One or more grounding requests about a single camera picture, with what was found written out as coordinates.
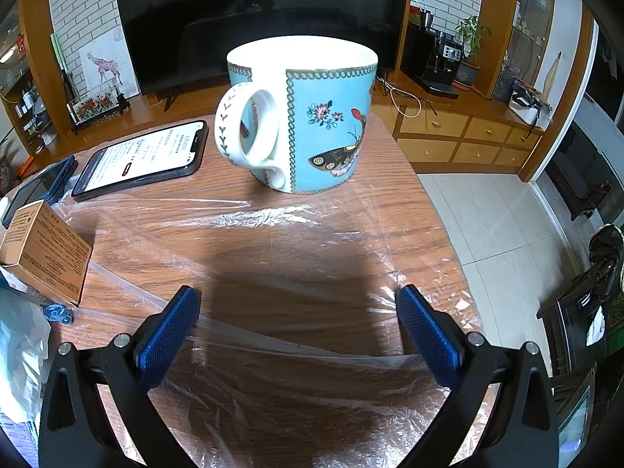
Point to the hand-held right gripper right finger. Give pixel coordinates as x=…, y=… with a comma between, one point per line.
x=429, y=339

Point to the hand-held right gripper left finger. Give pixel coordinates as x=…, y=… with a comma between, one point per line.
x=165, y=339

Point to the brown cardboard box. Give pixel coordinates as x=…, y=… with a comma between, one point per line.
x=48, y=253

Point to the white plastic bag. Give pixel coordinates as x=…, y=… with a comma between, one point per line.
x=19, y=341

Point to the dark wooden chair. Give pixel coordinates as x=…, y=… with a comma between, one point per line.
x=575, y=331

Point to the black smartphone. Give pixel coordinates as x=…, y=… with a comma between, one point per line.
x=141, y=156

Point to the tablet in blue case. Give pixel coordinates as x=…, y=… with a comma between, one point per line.
x=34, y=190

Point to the wooden TV cabinet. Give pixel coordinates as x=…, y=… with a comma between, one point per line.
x=438, y=126

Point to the dark wooden bench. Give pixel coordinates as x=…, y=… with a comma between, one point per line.
x=577, y=185

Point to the framed red flower picture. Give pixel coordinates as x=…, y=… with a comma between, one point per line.
x=92, y=106

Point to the blue butterfly ceramic mug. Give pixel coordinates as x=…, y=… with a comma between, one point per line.
x=317, y=122

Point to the white handbag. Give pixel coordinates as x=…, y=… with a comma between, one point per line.
x=524, y=112

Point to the giraffe painting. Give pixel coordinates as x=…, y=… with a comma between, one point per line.
x=105, y=66

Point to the black coffee machine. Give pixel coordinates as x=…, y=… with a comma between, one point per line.
x=438, y=58

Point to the wooden display shelf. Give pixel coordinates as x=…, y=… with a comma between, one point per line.
x=29, y=87

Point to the green flat stick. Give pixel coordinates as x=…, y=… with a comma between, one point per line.
x=59, y=56

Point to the green potted plant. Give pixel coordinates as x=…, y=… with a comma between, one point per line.
x=470, y=34

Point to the glass door display cabinet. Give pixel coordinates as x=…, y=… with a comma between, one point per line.
x=524, y=19

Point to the large black television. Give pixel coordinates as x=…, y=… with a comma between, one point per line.
x=292, y=9

